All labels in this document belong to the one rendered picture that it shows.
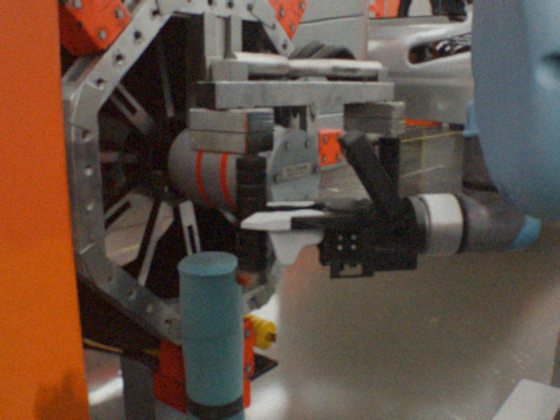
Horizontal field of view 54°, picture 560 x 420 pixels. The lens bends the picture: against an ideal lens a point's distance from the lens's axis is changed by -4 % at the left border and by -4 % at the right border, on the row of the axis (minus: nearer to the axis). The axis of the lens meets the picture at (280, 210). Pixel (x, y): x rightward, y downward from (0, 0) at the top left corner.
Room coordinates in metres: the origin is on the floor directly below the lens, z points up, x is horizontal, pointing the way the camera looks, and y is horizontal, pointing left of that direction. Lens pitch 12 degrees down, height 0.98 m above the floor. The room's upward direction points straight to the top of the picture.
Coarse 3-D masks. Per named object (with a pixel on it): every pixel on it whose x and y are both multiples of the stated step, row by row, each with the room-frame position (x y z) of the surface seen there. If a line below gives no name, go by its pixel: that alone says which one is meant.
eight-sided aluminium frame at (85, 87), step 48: (144, 0) 0.80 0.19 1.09; (192, 0) 0.86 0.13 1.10; (240, 0) 0.94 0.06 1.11; (144, 48) 0.79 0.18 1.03; (288, 48) 1.05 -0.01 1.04; (96, 96) 0.72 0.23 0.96; (96, 144) 0.72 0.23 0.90; (96, 192) 0.72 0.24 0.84; (96, 240) 0.72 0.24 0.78; (96, 288) 0.73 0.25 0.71; (144, 288) 0.77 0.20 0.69
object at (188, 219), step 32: (160, 32) 0.95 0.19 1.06; (160, 64) 0.95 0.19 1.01; (128, 96) 0.89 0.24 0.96; (160, 96) 0.95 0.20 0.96; (160, 128) 1.00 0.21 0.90; (128, 160) 0.89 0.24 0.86; (128, 192) 0.89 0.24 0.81; (160, 192) 0.99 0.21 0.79; (160, 224) 0.94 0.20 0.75; (192, 224) 1.00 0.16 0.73; (224, 224) 1.15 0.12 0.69; (160, 256) 1.13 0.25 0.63; (160, 288) 0.98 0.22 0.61
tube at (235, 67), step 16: (208, 16) 0.88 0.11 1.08; (208, 32) 0.88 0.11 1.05; (208, 48) 0.88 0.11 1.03; (208, 64) 0.87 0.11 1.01; (224, 64) 0.65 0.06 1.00; (240, 64) 0.66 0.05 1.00; (256, 64) 0.68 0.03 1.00; (272, 64) 0.71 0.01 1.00; (288, 64) 0.75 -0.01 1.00; (208, 80) 0.87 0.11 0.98; (224, 80) 0.65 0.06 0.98; (240, 80) 0.66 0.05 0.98
